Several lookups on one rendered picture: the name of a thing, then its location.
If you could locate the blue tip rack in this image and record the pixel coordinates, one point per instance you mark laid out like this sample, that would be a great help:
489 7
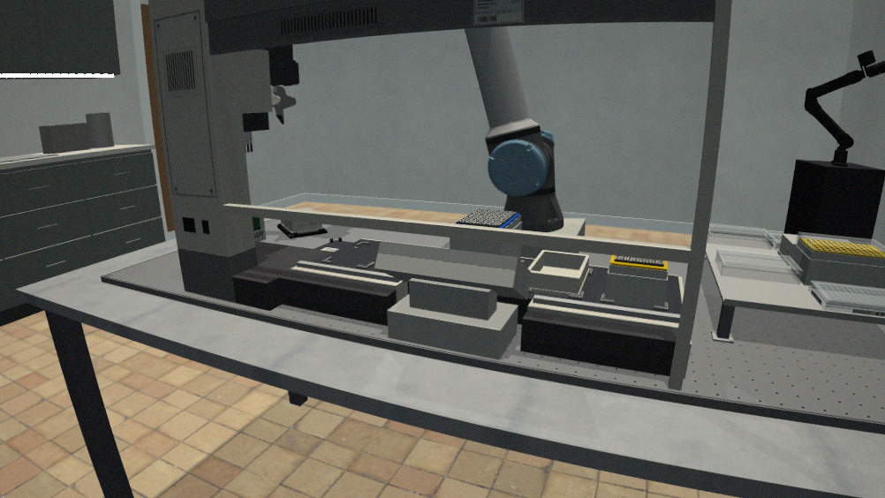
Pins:
485 247

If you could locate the beige rectangular tray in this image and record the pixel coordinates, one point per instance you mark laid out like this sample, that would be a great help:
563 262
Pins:
559 273

